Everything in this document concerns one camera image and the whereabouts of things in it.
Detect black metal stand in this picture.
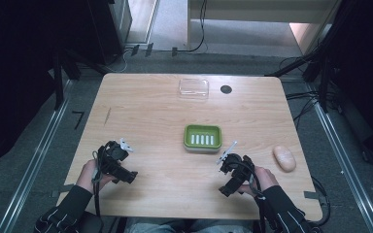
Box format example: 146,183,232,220
264,18,348,115
51,45,111,112

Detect right hand-held gripper cable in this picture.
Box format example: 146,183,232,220
239,159,270,233

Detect black hanging cable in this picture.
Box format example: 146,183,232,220
176,0,209,54

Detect grey tape strip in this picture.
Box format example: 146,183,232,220
303,189,325,206
49,183,76,199

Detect green soap dish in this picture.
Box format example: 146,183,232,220
183,124,223,154

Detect beige soap bar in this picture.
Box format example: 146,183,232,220
272,145,297,173

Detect left hand-held gripper cable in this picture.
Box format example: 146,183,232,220
90,150,104,218

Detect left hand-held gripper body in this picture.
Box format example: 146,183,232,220
96,138,134,178

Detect white furniture frame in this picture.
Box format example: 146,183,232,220
186,0,343,55

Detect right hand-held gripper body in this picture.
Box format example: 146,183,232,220
216,140,256,186

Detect aluminium floor rail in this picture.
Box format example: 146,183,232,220
305,83,373,233
0,79,75,233

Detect white floor cable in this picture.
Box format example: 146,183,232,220
105,48,134,74

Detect dark cabinet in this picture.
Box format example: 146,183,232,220
85,0,134,66

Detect hand-held gripper cable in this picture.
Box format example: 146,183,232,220
239,159,270,233
90,150,104,218

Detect bundle of black floor cables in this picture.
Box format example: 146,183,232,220
278,55,329,131

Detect black angled floor tape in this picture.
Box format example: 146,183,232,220
71,110,85,131

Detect clear plastic lid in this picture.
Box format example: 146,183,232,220
178,78,210,100

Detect person's right hand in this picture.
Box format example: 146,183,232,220
238,166,280,197

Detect black cable loop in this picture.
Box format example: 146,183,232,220
310,175,332,227

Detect person's left hand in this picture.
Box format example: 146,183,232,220
76,158,118,195

